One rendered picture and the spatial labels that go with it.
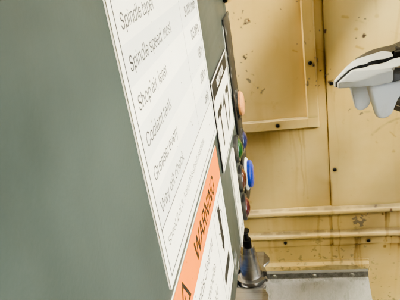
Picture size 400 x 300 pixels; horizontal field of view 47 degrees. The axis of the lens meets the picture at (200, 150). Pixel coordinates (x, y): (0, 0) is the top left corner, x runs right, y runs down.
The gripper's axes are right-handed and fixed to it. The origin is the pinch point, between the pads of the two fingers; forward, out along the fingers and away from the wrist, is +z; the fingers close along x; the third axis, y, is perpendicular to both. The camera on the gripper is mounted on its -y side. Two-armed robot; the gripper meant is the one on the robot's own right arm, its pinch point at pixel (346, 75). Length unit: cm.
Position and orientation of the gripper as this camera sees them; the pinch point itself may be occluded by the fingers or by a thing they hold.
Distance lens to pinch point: 53.0
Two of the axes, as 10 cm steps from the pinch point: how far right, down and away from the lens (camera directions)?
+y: 1.5, 9.0, 4.1
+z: -9.2, 2.8, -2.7
